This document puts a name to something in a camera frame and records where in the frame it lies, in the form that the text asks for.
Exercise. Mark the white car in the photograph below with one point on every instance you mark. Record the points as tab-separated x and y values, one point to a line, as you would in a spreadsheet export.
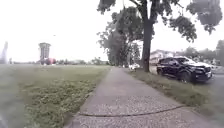
134	66

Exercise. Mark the distant row of trees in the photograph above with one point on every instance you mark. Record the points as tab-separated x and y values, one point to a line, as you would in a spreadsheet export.
80	62

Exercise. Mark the large tree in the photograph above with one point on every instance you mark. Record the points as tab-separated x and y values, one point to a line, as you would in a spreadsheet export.
146	50

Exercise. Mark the grey concrete path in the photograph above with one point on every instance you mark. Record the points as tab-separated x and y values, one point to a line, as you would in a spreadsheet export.
133	96

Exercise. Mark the pale house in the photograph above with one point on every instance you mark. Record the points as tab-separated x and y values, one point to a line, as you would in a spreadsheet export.
160	55

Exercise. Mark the grass strip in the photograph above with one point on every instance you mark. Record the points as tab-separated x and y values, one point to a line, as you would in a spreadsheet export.
173	88

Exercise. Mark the wide grass field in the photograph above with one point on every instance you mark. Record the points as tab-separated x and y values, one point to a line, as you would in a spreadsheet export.
50	90

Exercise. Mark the tall tower building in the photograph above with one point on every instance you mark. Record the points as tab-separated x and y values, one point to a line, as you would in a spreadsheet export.
44	51

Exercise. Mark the black car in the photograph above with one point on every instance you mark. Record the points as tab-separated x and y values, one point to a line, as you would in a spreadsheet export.
183	68

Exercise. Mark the group of trees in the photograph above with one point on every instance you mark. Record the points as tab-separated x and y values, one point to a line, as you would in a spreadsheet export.
203	53

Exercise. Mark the pale tall building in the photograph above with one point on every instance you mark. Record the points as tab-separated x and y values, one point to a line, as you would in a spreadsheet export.
4	53

